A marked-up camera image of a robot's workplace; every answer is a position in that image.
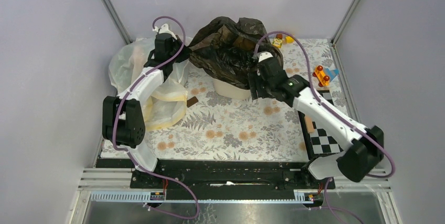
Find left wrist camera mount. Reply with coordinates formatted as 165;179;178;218
152;23;176;38

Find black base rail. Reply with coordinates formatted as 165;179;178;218
96;158;335;200

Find black trash bag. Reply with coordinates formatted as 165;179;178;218
188;16;267;90

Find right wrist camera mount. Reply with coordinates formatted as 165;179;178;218
258;51;273;62

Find black white checkerboard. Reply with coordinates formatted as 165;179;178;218
298;111;342;159

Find yellow toy figure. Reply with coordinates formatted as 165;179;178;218
272;38;283;48

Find brown flat block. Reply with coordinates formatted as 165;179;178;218
186;97;199;108

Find tan wooden block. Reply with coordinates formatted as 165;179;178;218
304;115;315;134

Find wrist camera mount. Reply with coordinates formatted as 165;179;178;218
258;51;273;62
152;23;176;38

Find yellow cube block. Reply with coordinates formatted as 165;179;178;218
284;36;295;44

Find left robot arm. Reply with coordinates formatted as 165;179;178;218
102;32;189;188

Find translucent yellowish plastic bag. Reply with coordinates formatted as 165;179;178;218
109;38;190;131

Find floral patterned table mat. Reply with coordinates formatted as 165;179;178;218
100;37;362;163

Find blue triangle block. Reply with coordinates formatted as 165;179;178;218
324;68;339;81

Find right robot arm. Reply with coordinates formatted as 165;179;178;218
248;52;384;188

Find beige trash bin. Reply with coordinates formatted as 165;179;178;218
213;78;251;100

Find orange red toy car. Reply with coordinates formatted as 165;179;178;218
312;65;330;87

